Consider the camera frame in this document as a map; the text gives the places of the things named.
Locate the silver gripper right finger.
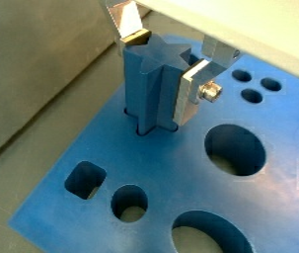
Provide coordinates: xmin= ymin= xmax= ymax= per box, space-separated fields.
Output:
xmin=172 ymin=36 xmax=242 ymax=126

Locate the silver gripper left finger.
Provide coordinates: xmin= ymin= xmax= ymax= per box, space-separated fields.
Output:
xmin=99 ymin=0 xmax=151 ymax=54

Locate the blue star peg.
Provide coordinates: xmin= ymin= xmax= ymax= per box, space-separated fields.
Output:
xmin=123 ymin=35 xmax=191 ymax=135

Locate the blue shape sorter block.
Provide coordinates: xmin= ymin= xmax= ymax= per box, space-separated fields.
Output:
xmin=9 ymin=56 xmax=299 ymax=253

